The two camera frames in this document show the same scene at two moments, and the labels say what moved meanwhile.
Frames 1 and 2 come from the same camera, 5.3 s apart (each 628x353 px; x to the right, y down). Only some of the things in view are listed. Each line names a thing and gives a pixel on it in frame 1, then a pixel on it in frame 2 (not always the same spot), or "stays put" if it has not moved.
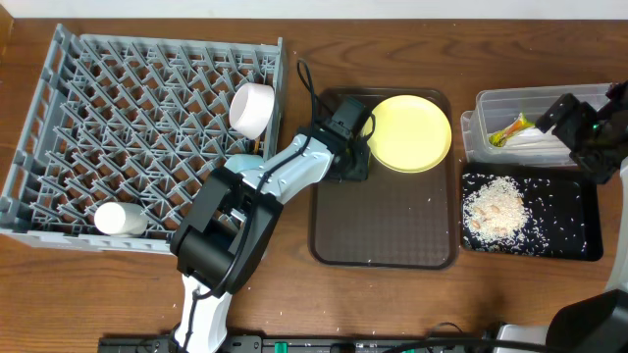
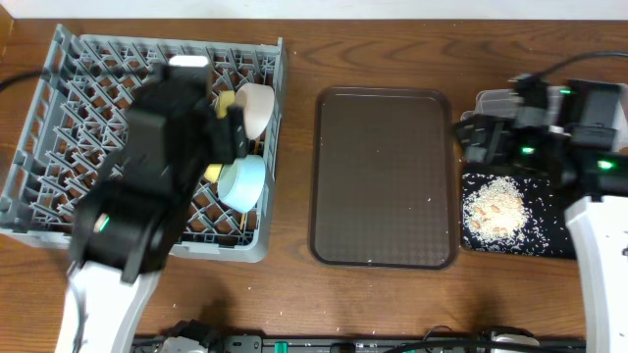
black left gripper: [362, 158] → [229, 136]
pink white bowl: [250, 108] stays put
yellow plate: [411, 134] → [224, 99]
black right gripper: [580, 111] → [499, 127]
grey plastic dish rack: [136, 120] stays put
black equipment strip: [312, 343] stays put
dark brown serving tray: [392, 220] stays put
